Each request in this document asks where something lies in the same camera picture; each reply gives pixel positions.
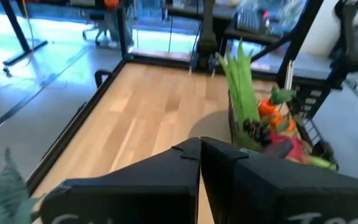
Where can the orange carrot with leaves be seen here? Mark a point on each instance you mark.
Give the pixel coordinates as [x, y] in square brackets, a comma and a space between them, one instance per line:
[266, 109]

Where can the tangerine cluster with leaves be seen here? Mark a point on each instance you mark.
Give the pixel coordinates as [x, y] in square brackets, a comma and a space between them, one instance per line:
[277, 121]

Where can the dark purple eggplant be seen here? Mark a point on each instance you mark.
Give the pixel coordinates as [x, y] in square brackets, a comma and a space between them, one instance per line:
[280, 148]

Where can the person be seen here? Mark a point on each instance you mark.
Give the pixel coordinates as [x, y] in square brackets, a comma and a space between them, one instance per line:
[118, 25]

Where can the round grey mat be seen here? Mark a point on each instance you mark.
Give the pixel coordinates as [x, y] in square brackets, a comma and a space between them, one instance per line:
[210, 127]

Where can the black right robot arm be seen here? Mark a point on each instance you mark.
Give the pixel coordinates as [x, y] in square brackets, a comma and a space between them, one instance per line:
[207, 37]

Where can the pink dragon fruit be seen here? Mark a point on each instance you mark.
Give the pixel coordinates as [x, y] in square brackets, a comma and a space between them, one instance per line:
[298, 152]

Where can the grey-green plant leaf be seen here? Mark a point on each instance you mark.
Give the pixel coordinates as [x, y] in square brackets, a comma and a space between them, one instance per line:
[8, 189]

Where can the long green leafy lettuce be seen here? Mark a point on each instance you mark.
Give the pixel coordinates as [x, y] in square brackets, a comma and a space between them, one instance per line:
[242, 93]

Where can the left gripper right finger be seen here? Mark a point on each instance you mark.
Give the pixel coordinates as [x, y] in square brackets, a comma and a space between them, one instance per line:
[291, 199]

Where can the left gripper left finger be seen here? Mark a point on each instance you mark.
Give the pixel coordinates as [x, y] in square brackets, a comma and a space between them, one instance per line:
[135, 193]

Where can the black desk leg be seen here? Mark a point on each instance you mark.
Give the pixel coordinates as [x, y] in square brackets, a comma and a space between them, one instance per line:
[26, 51]

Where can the black grape bunch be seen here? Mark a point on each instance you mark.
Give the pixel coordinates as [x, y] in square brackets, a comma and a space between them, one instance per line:
[258, 132]

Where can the black aluminium table frame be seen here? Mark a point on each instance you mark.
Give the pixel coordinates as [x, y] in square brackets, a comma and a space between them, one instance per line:
[77, 124]

